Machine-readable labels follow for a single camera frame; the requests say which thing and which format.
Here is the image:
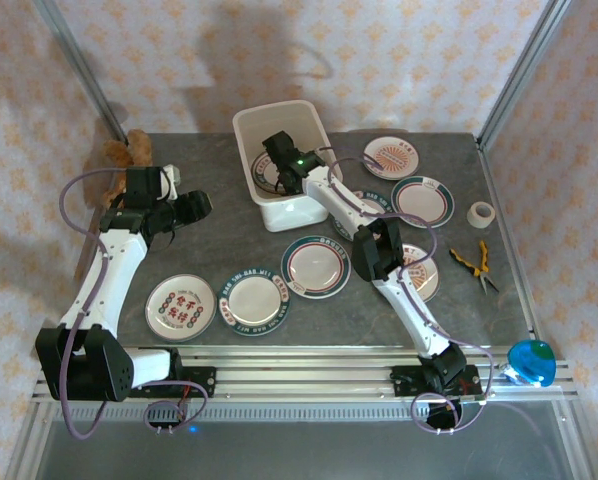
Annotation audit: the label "green band red ring plate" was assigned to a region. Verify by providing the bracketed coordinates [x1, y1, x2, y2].
[390, 175, 455, 229]
[280, 234, 352, 300]

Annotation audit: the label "black cable connector block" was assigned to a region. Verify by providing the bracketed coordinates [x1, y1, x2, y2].
[426, 399, 465, 432]

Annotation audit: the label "sunburst pattern plate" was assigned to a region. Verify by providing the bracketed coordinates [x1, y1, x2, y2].
[362, 135, 423, 180]
[401, 243, 440, 304]

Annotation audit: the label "grey slotted cable duct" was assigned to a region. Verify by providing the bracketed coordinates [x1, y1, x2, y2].
[53, 405, 563, 425]

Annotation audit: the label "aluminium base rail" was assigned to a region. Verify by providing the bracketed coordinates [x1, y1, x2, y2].
[31, 344, 578, 404]

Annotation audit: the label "aluminium frame post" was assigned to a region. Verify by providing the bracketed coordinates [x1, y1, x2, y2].
[477, 0, 573, 147]
[32, 0, 128, 141]

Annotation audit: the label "red characters white plate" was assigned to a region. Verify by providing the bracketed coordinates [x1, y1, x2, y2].
[144, 273, 217, 342]

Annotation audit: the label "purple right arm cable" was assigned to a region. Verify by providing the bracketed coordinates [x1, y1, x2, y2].
[313, 144, 495, 436]

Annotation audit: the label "aluminium side rail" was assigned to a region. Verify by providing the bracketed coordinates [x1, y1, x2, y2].
[73, 219, 105, 281]
[477, 139, 539, 344]

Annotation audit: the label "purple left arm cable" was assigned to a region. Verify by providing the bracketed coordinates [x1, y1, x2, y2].
[58, 167, 210, 441]

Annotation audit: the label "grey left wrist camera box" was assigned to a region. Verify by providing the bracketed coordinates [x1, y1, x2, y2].
[161, 163, 183, 199]

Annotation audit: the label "blue translucent round object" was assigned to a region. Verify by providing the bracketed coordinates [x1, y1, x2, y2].
[507, 339, 558, 389]

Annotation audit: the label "brown plush teddy bear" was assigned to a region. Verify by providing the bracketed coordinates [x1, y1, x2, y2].
[83, 128, 155, 209]

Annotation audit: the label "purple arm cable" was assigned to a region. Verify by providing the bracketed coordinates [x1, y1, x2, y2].
[313, 144, 495, 436]
[58, 167, 210, 441]

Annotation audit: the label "green rim lettered plate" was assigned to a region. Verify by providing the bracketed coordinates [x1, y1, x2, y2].
[328, 188, 393, 241]
[218, 269, 291, 340]
[251, 149, 300, 201]

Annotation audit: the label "beige masking tape roll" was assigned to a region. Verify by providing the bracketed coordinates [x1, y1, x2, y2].
[466, 200, 496, 230]

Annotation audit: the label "white plastic bin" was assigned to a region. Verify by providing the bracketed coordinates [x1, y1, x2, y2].
[231, 99, 333, 234]

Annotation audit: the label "yellow black pliers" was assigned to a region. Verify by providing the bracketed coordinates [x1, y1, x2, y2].
[448, 239, 500, 295]

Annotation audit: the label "grey metal front panel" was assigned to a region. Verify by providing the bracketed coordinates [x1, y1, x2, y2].
[8, 419, 588, 480]

